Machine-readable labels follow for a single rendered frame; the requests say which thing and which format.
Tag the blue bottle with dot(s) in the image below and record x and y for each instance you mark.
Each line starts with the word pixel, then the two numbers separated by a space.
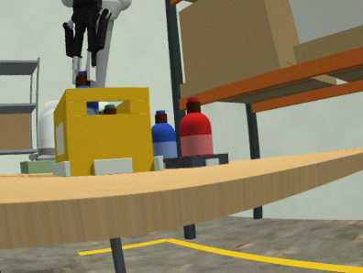
pixel 163 137
pixel 81 82

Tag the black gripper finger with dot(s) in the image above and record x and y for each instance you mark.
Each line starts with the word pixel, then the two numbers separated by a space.
pixel 75 51
pixel 95 41

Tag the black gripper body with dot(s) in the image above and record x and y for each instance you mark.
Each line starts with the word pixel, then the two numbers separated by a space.
pixel 80 6

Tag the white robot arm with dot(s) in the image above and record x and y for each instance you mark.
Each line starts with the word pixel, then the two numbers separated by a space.
pixel 46 146

